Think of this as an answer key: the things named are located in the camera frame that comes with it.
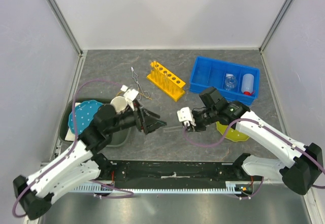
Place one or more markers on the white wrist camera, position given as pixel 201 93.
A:
pixel 130 95
pixel 185 116

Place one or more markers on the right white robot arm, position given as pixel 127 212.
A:
pixel 297 165

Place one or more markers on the blue dotted plate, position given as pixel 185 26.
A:
pixel 84 113

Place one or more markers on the blue plastic bin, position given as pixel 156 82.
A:
pixel 208 72

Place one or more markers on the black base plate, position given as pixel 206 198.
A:
pixel 172 174

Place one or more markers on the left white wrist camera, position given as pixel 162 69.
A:
pixel 130 95

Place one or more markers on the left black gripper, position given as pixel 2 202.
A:
pixel 139 112

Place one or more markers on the white cup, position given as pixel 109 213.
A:
pixel 119 103

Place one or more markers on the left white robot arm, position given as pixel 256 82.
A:
pixel 81 162

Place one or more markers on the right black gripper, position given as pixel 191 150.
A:
pixel 197 128

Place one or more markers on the green dotted plate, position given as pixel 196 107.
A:
pixel 232 134

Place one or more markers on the slotted cable duct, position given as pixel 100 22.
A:
pixel 96 188

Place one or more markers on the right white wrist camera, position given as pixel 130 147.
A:
pixel 185 116

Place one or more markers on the plastic wash bottle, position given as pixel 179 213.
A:
pixel 247 84

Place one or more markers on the clear glass beaker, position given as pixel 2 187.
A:
pixel 230 82

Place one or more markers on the metal crucible tongs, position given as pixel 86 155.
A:
pixel 137 81

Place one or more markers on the dark green tray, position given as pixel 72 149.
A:
pixel 118 138

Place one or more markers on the yellow test tube rack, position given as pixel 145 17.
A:
pixel 179 82

